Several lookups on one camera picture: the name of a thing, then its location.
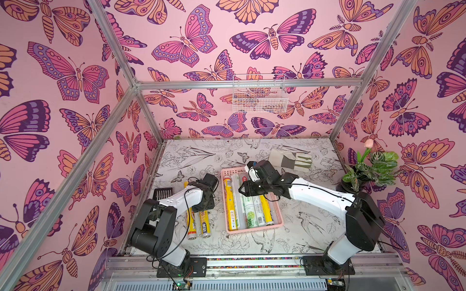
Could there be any pink plastic basket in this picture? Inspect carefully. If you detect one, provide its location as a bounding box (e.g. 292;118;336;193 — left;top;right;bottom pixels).
220;167;284;234

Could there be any yellow red wrap roll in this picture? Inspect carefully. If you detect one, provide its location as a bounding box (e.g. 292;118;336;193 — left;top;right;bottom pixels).
187;207;197;240
223;178;238;231

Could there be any white green wrap roll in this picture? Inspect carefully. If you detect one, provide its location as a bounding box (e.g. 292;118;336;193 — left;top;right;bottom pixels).
253;196;266;227

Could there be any clear green wrap roll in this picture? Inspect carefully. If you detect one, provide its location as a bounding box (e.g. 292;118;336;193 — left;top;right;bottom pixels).
231;174;246;230

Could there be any yellow wrap box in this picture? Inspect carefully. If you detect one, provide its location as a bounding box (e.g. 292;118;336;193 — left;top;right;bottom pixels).
260;195;274;226

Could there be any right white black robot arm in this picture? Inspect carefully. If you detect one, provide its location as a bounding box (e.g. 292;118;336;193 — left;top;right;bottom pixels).
239;160;385;268

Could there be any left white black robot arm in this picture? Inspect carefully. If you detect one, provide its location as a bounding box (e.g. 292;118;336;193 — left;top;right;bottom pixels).
127;173;219;267

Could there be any folded beige striped cloth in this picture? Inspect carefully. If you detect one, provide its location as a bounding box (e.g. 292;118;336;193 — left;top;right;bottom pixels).
268;149;313;172

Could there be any black slotted scoop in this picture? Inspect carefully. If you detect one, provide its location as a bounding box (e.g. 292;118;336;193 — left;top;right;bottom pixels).
152;187;174;201

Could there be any potted green plant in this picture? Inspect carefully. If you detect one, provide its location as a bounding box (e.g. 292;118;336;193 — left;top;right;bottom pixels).
337;139;399;194

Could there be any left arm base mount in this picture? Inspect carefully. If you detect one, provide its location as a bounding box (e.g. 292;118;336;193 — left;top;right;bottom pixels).
157;257;207;279

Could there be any white wire wall basket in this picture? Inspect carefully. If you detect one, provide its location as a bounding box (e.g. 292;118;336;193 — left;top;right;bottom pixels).
231;79;289;114

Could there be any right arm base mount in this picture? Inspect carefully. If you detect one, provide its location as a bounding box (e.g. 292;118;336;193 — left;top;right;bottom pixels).
300;255;356;277

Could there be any aluminium front rail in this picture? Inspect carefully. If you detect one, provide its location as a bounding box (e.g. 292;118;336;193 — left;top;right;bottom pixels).
97;253;415;291

